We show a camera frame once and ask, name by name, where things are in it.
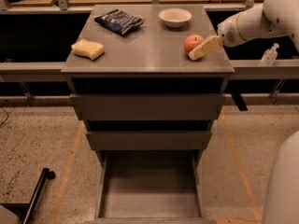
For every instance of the grey open bottom drawer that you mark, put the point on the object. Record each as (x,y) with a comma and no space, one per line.
(149,187)

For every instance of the black chair base leg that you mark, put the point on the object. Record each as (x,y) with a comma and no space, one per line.
(21,213)

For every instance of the grey metal rail shelf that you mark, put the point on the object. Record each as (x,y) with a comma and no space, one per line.
(244,70)

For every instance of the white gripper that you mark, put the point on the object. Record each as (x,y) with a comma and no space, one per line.
(228,32)

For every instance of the yellow sponge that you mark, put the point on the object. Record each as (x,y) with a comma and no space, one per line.
(89,49)

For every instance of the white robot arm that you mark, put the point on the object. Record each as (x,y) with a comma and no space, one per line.
(273,18)

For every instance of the grey middle drawer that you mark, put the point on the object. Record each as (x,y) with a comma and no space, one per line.
(180,140)

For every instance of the grey drawer cabinet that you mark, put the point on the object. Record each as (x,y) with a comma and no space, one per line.
(150,60)

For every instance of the white ceramic bowl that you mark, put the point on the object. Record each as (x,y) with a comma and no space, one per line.
(175,17)

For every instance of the blue chip bag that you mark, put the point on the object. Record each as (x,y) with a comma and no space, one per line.
(119,22)

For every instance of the clear sanitizer bottle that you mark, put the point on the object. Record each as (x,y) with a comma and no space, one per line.
(270,55)

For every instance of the grey top drawer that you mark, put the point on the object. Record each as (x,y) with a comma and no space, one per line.
(147,107)

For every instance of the red apple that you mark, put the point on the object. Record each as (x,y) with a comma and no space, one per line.
(191,42)

